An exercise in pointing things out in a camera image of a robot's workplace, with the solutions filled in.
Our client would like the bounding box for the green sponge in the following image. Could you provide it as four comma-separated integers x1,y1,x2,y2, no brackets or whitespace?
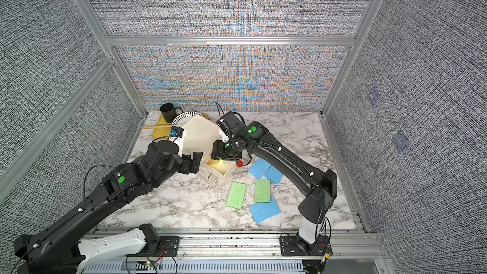
254,179,271,203
226,182,247,209

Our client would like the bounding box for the blue sponge front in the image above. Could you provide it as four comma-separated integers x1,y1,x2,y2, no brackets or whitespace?
250,197,281,224

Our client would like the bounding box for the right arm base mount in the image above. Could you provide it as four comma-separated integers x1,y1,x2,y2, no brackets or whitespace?
279,233,333,258

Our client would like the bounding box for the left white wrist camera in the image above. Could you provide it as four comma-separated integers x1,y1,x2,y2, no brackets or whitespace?
168,126,186,157

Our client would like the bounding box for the wooden chopstick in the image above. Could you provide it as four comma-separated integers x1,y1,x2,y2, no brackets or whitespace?
141,124,174,129

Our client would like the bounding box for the green sponge right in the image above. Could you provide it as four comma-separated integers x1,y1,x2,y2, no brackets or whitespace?
254,179,271,203

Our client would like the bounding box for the yellow tray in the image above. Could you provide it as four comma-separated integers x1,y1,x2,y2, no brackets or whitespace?
152,111,209,139

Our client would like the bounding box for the blue sponge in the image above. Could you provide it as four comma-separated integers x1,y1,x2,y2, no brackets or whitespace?
264,166,284,185
250,197,281,224
248,158,271,179

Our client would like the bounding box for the blue sponge left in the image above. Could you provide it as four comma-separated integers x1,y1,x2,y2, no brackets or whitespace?
248,158,271,179

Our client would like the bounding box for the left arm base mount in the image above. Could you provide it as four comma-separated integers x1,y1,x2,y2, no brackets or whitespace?
126,223,181,257

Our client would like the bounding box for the black mug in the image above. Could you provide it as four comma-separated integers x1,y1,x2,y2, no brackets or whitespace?
159,103,184,124

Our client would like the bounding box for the yellow sponge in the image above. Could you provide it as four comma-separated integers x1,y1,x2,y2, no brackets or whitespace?
207,159,224,167

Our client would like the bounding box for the aluminium front rail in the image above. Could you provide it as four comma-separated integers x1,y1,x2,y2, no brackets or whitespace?
157,228,391,260

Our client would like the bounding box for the green sponge left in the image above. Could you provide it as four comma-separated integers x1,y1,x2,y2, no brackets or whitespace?
226,182,247,209

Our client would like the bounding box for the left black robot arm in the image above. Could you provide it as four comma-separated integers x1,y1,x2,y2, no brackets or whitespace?
12,140,203,273

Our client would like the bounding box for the white three-drawer cabinet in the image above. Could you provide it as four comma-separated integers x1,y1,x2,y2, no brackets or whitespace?
183,116,221,184

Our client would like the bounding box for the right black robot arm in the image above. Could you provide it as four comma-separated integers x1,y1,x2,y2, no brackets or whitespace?
214,111,337,247

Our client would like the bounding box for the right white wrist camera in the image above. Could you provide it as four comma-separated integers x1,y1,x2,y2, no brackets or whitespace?
219,124,229,143

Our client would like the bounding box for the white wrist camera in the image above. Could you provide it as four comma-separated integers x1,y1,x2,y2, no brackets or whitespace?
219,124,229,143
168,126,186,157

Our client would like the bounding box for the blue sponge right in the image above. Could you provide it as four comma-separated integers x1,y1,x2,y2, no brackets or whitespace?
264,166,284,185

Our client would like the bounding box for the white bowl black pattern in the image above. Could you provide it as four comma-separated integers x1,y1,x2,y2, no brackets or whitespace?
172,111,207,128

